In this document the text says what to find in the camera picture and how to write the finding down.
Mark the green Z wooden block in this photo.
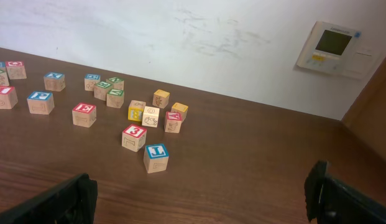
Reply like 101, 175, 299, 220
0, 69, 10, 86

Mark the red E wooden block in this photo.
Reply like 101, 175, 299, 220
72, 103, 97, 128

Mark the red A wooden block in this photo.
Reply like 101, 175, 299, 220
164, 111, 182, 133

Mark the green R wooden block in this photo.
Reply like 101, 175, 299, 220
93, 82, 113, 101

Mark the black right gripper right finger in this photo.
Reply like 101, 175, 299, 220
304, 161, 386, 224

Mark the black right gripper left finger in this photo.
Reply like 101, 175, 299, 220
0, 174, 98, 224

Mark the yellow top block right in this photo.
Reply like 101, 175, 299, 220
171, 103, 188, 121

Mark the red Q wooden block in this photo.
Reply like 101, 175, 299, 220
6, 61, 27, 80

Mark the blue P wooden block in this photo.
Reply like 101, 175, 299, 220
27, 91, 55, 115

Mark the plain O wooden block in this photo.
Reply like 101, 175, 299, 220
142, 106, 160, 128

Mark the blue X wooden block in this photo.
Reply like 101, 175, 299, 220
44, 72, 66, 91

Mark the red I wooden block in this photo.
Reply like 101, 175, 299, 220
0, 86, 18, 109

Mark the blue H wooden block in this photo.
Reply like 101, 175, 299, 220
84, 73, 101, 91

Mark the yellow top block far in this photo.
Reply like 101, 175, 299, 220
152, 90, 170, 109

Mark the green N wooden block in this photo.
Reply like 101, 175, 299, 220
106, 77, 124, 90

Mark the yellow sided wooden block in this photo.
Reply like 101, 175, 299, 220
127, 100, 146, 121

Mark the red 3 wooden block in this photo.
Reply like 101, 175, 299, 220
121, 124, 147, 152

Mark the white wall control panel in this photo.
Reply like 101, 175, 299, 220
296, 21, 382, 80

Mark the green V wooden block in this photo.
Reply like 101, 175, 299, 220
106, 88, 124, 108

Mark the blue L wooden block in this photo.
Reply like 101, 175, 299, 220
144, 144, 169, 174

